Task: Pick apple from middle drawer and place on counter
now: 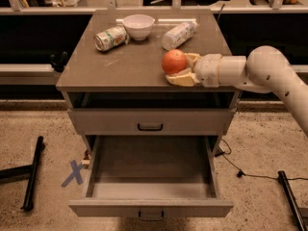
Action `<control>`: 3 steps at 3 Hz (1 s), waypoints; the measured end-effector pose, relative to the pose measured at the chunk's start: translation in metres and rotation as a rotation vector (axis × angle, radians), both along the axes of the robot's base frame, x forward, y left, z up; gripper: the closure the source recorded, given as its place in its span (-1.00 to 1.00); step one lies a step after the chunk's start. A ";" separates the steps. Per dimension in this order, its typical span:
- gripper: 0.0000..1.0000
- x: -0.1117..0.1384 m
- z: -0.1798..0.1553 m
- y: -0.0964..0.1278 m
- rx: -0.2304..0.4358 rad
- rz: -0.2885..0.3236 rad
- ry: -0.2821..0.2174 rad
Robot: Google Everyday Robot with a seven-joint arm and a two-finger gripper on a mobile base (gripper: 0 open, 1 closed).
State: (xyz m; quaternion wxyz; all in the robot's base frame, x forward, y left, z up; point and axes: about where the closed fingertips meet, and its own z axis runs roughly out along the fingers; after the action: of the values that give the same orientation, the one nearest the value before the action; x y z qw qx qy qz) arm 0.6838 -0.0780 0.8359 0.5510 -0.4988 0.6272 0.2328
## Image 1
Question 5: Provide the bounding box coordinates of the black stand leg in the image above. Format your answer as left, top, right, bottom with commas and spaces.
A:
0, 136, 45, 212
278, 170, 308, 231

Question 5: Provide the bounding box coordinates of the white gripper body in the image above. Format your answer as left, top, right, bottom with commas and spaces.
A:
193, 54, 222, 88

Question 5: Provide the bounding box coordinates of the black stand leg left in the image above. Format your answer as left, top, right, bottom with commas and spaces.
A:
0, 136, 45, 212

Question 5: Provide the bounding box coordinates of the black clamp on ledge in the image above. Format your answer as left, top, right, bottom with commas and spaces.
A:
50, 52, 68, 72

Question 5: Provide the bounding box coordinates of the blue tape cross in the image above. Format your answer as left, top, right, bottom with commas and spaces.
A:
62, 160, 83, 188

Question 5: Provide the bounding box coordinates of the open grey middle drawer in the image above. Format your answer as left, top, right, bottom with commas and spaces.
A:
69, 136, 233, 220

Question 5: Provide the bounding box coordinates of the grey drawer cabinet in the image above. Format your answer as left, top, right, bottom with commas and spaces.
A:
57, 10, 240, 154

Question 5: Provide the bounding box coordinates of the green white drink can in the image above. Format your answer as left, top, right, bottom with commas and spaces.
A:
94, 26, 129, 52

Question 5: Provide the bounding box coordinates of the black stand leg right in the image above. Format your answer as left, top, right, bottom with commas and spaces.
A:
278, 170, 308, 231

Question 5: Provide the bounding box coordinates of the white plastic bottle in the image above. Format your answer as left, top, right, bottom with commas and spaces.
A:
162, 21, 197, 50

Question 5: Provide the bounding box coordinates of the red apple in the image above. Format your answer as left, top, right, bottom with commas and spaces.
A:
162, 49, 188, 74

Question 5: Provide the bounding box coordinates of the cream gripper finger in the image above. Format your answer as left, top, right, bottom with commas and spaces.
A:
185, 53, 200, 69
166, 68, 200, 87

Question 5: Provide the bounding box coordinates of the black floor cable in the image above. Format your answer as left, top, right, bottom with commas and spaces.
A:
214, 139, 308, 182

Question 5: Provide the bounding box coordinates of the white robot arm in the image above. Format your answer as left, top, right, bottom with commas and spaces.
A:
166, 46, 308, 136

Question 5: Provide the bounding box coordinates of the white ceramic bowl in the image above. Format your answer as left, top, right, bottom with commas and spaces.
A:
122, 14, 155, 40

